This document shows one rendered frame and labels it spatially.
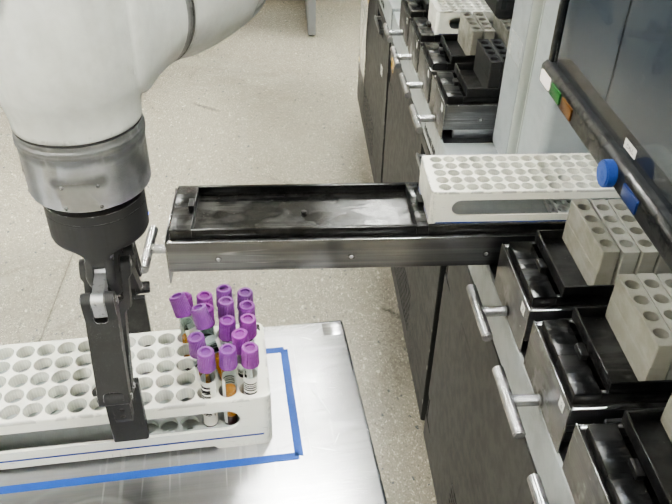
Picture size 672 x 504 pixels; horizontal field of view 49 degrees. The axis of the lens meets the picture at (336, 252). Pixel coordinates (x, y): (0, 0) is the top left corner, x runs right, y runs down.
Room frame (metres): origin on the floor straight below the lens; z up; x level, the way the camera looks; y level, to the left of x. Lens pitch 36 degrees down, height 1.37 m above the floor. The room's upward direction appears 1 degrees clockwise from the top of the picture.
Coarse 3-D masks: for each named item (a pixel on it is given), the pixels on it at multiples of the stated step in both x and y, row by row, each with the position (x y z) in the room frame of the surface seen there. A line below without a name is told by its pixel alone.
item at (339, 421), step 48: (288, 336) 0.59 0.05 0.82; (336, 336) 0.59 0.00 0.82; (288, 384) 0.52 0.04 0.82; (336, 384) 0.52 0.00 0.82; (288, 432) 0.46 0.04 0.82; (336, 432) 0.46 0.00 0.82; (0, 480) 0.40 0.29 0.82; (48, 480) 0.40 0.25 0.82; (96, 480) 0.40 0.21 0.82; (144, 480) 0.40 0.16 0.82; (192, 480) 0.40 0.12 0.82; (240, 480) 0.40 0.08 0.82; (288, 480) 0.41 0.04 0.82; (336, 480) 0.41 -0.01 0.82
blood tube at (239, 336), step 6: (234, 330) 0.47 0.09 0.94; (240, 330) 0.47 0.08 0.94; (246, 330) 0.47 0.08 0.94; (234, 336) 0.47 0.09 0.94; (240, 336) 0.47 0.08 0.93; (246, 336) 0.47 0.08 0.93; (234, 342) 0.46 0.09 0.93; (240, 342) 0.46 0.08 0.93; (240, 348) 0.46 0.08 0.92; (240, 354) 0.46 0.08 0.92; (240, 360) 0.47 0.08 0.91; (240, 366) 0.47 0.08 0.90; (240, 372) 0.47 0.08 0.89; (240, 378) 0.47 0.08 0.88
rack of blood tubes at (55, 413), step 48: (144, 336) 0.52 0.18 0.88; (0, 384) 0.46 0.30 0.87; (48, 384) 0.46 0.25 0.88; (144, 384) 0.47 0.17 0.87; (192, 384) 0.46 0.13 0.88; (240, 384) 0.46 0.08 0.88; (0, 432) 0.41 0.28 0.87; (48, 432) 0.45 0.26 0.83; (96, 432) 0.45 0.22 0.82; (192, 432) 0.44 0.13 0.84; (240, 432) 0.44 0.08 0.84
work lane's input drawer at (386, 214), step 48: (192, 192) 0.89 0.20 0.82; (240, 192) 0.90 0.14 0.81; (288, 192) 0.91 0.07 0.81; (336, 192) 0.91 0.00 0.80; (384, 192) 0.92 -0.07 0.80; (192, 240) 0.79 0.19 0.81; (240, 240) 0.79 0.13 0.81; (288, 240) 0.79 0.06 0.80; (336, 240) 0.80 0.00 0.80; (384, 240) 0.80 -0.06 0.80; (432, 240) 0.81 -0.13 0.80; (480, 240) 0.81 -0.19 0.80; (528, 240) 0.81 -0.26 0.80
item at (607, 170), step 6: (600, 162) 0.69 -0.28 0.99; (606, 162) 0.68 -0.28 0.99; (612, 162) 0.68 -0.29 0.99; (600, 168) 0.69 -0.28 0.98; (606, 168) 0.68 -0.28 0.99; (612, 168) 0.67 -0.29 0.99; (600, 174) 0.69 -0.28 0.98; (606, 174) 0.67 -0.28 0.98; (612, 174) 0.67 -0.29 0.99; (600, 180) 0.68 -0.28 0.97; (606, 180) 0.67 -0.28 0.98; (612, 180) 0.67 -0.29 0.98; (606, 186) 0.67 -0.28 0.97; (612, 186) 0.67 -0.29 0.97
